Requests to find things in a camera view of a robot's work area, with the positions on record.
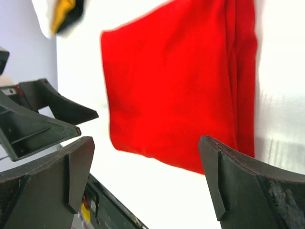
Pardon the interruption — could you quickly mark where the red t shirt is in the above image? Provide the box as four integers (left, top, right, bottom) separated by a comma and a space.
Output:
101, 0, 257, 173

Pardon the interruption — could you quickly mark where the black folded t shirt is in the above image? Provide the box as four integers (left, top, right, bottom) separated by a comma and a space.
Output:
57, 0, 85, 33

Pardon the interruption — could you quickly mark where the white folded t shirt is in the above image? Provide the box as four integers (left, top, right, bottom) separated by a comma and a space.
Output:
31, 0, 58, 39

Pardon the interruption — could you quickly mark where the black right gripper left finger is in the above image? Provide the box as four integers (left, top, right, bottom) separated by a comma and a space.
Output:
0, 136, 95, 229

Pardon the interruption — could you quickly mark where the yellow folded t shirt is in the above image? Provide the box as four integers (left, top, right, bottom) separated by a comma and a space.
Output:
51, 0, 76, 35

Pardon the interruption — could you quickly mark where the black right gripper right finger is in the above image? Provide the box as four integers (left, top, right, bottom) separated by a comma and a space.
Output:
199, 135, 305, 229

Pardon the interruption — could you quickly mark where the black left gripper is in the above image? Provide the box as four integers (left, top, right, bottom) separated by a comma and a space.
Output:
0, 79, 98, 161

